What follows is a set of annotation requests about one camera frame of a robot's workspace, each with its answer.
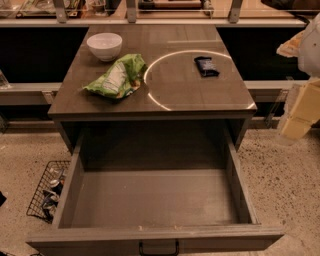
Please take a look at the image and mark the dark blue rxbar wrapper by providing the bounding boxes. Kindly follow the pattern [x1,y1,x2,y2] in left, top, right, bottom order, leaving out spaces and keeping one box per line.
[194,56,220,77]

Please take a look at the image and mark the black drawer handle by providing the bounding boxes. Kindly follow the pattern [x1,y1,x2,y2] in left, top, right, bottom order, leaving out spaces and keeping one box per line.
[139,241,180,256]

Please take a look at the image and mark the grey wooden drawer cabinet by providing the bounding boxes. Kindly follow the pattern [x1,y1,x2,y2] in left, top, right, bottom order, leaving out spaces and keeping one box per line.
[48,24,256,149]

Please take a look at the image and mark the black wire basket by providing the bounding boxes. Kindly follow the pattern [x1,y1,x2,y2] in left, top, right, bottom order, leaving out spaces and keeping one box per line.
[26,160,70,223]

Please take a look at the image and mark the cans in wire basket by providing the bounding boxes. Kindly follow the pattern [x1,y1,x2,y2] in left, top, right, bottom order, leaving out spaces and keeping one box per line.
[41,170,65,221]

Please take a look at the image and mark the green chip bag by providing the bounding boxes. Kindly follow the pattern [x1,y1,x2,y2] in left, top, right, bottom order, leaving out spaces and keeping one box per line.
[84,54,147,99]

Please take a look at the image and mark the open grey top drawer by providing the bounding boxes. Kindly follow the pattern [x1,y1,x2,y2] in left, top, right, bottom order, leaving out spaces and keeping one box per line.
[27,123,283,256]

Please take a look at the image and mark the white ceramic bowl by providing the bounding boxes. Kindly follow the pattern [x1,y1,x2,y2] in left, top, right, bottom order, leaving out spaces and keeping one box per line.
[87,33,122,62]

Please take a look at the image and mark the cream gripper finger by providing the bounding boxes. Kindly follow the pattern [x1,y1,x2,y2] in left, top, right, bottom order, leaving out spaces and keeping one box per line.
[276,31,304,58]
[279,79,320,140]

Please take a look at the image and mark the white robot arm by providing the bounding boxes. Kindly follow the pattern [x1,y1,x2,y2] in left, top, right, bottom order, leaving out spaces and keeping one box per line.
[277,13,320,144]

